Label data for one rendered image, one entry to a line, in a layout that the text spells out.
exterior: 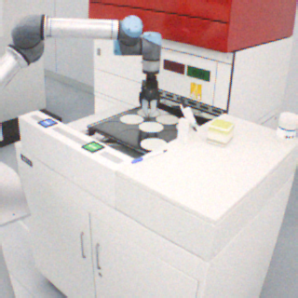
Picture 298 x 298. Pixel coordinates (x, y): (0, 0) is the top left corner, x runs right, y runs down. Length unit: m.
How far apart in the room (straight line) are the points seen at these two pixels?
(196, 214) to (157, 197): 0.13
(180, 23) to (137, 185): 0.74
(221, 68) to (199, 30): 0.18
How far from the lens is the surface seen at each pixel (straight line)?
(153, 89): 1.49
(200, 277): 1.08
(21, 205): 1.23
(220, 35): 1.44
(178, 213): 1.00
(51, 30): 1.36
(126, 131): 1.48
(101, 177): 1.17
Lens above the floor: 1.54
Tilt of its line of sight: 23 degrees down
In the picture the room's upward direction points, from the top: 4 degrees clockwise
